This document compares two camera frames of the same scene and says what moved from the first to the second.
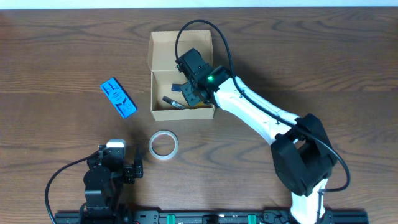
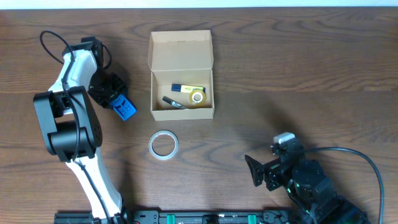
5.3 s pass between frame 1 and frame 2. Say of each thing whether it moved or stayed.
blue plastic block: stayed
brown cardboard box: stayed
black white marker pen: stayed
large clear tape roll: stayed
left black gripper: moved
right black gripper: moved
